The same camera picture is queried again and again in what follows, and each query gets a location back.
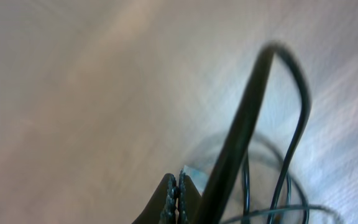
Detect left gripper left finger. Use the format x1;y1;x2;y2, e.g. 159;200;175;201
132;173;178;224

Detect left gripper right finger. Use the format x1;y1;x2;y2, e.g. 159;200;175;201
177;170;201;224

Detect black USB cable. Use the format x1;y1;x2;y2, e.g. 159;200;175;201
191;40;344;224

